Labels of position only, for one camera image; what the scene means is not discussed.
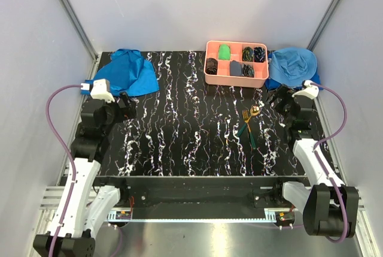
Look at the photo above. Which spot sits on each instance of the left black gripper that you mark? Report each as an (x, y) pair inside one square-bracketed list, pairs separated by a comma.
[(128, 111)]

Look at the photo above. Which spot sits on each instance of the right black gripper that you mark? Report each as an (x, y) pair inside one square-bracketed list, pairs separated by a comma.
[(283, 93)]

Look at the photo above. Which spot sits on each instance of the gold spoon green handle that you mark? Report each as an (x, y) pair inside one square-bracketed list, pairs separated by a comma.
[(254, 110)]

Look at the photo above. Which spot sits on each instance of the gold fork green handle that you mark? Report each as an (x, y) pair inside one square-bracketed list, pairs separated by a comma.
[(247, 116)]

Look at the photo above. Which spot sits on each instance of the blue cloth napkin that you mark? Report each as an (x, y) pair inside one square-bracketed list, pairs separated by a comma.
[(129, 72)]

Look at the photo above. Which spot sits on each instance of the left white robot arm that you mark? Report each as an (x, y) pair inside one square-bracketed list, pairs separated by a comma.
[(78, 220)]

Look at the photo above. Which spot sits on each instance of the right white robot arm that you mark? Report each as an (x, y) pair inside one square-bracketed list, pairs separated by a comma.
[(329, 207)]

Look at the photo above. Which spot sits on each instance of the blue folded cloth bag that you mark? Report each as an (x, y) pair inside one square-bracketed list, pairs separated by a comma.
[(271, 84)]

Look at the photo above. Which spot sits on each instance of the light blue bucket hat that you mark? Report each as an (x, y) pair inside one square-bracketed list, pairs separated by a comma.
[(291, 66)]

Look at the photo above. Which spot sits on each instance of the dark floral rolled tie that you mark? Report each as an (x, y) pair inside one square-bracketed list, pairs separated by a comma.
[(248, 70)]

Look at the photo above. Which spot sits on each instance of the navy dotted rolled tie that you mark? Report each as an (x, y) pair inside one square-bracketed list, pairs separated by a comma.
[(259, 54)]

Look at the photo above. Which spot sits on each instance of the grey rolled cloth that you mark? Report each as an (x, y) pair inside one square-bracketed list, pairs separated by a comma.
[(235, 69)]

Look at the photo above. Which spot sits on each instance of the green patterned rolled tie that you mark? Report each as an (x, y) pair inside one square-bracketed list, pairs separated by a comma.
[(248, 54)]

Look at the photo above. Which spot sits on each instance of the pink compartment tray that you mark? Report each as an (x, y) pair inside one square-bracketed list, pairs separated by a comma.
[(229, 63)]

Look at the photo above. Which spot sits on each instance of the green rolled cloth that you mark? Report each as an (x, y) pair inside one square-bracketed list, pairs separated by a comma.
[(224, 52)]

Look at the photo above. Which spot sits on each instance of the dark patterned rolled tie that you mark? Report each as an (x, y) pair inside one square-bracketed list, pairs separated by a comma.
[(211, 66)]

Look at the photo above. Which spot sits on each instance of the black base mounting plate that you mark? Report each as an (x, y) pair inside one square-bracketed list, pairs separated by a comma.
[(176, 198)]

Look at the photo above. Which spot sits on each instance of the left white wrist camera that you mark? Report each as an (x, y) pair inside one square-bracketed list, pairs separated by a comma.
[(100, 89)]

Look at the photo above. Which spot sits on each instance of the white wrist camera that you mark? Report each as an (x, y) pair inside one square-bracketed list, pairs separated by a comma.
[(309, 90), (100, 89)]

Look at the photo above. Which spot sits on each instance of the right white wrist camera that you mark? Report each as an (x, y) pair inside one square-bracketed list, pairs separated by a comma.
[(309, 90)]

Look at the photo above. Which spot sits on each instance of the right aluminium frame post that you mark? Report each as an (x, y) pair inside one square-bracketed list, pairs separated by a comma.
[(328, 14)]

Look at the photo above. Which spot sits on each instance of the aluminium frame post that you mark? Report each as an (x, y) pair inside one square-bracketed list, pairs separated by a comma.
[(68, 8), (328, 14)]

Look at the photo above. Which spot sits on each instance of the left aluminium frame post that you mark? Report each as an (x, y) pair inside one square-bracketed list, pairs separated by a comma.
[(68, 8)]

